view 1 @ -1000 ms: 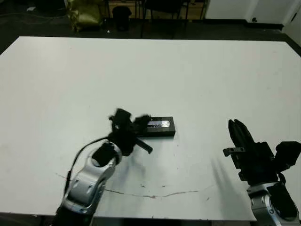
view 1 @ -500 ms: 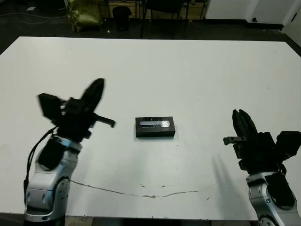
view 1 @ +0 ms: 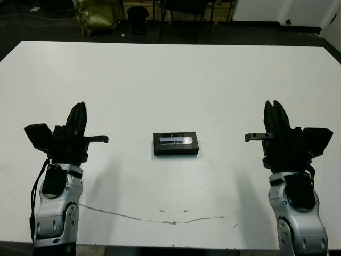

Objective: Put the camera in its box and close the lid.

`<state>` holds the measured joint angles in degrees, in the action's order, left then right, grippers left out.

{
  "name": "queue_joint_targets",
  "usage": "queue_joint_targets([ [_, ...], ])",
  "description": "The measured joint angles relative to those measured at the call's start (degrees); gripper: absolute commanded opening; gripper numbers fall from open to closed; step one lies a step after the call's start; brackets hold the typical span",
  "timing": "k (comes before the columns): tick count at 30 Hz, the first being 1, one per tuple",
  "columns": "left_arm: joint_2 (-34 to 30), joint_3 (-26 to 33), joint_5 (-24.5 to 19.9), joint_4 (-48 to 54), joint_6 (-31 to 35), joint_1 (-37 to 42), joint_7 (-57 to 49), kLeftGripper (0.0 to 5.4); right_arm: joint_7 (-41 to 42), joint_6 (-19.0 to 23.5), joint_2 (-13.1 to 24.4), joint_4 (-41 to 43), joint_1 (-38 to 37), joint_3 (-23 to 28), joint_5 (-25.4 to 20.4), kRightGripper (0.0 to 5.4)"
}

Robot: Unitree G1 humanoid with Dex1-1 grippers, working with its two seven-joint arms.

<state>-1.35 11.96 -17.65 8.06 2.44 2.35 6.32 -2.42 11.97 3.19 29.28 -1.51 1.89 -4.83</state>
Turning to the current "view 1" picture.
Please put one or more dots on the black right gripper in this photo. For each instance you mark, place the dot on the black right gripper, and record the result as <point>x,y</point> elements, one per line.
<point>287,152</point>

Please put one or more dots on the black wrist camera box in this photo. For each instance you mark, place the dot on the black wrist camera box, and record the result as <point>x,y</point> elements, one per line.
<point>318,141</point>
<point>38,136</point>

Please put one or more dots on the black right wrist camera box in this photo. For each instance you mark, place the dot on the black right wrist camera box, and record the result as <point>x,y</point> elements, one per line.
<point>318,141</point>

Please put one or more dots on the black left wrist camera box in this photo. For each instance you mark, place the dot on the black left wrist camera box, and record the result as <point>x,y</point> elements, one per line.
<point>38,136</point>

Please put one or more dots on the black printed box lid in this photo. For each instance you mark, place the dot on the black printed box lid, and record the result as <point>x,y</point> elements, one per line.
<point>175,146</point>

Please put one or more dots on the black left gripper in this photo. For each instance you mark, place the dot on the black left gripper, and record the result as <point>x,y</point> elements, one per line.
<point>69,149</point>

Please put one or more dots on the white paper sheet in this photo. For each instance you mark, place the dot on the white paper sheet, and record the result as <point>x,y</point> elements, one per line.
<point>35,9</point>

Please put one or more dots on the black waste bin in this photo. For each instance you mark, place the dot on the black waste bin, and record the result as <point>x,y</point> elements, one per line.
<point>138,20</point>

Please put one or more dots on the black round door stopper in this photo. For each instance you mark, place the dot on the black round door stopper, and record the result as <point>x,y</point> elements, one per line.
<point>288,22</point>

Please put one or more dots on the yellow plastic bag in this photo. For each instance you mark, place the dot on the yellow plastic bag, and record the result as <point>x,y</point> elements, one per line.
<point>97,15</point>

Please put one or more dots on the black mesh office chair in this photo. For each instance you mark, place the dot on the black mesh office chair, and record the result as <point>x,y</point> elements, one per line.
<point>186,6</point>

